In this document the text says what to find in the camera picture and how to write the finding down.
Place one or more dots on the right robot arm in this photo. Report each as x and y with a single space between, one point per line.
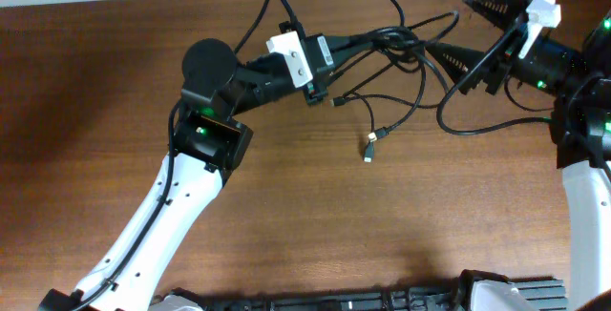
579 123

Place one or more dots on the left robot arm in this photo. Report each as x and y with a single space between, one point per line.
206 144

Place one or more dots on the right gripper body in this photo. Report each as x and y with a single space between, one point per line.
505 58

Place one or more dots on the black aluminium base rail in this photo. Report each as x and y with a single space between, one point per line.
382 299

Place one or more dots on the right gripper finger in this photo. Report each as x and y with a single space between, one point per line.
503 14
459 62

